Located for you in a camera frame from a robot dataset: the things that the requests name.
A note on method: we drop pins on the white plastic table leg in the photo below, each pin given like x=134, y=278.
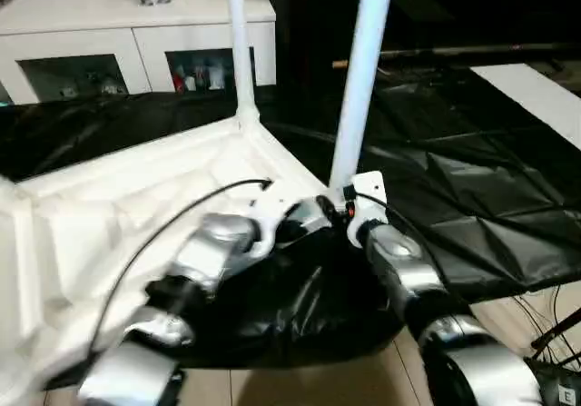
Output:
x=363, y=83
x=4, y=185
x=240, y=38

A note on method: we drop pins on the white plastic table top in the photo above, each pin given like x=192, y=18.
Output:
x=113, y=188

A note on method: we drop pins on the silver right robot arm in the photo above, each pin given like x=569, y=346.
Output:
x=408, y=270

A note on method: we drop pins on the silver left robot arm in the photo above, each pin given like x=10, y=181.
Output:
x=209, y=242

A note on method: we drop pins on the black work surface mat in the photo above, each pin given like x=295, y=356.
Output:
x=476, y=174

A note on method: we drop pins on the small yellow label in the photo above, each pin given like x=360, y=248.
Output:
x=339, y=64

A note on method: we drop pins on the black metal bar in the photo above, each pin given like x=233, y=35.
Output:
x=476, y=52

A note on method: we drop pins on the white flat board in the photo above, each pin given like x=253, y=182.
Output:
x=531, y=97

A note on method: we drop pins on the black tripod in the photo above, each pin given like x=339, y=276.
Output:
x=556, y=329

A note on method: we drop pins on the white glass-door cabinet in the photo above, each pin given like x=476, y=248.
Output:
x=136, y=29

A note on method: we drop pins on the white square letter label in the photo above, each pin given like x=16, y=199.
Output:
x=566, y=396

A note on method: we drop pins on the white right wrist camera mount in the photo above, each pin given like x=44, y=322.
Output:
x=370, y=188

